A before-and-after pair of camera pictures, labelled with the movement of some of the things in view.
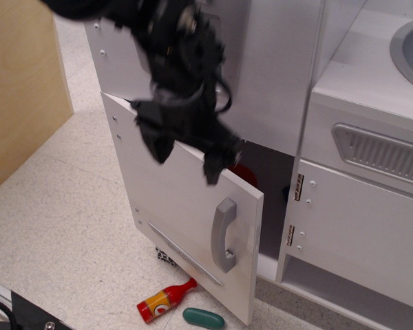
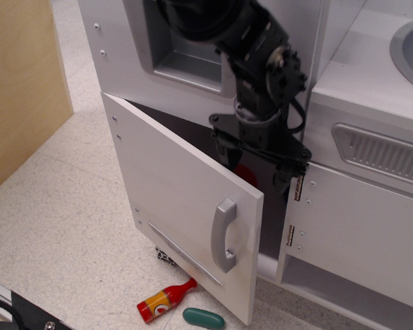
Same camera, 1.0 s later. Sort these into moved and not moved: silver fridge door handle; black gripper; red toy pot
Moved: black gripper
Not moved: red toy pot; silver fridge door handle
